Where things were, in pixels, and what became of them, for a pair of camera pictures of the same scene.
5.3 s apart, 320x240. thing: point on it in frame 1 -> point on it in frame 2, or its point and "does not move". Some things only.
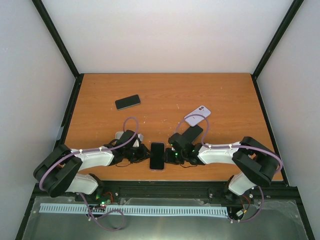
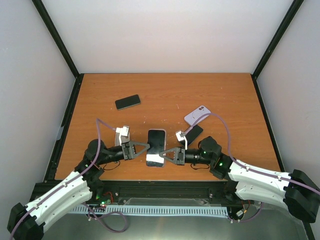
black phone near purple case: (192, 133) does not move
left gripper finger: (147, 151) -> (132, 147)
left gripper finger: (141, 159) -> (145, 149)
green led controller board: (104, 198) does not move
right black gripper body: (178, 158) does not move
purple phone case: (197, 115) does not move
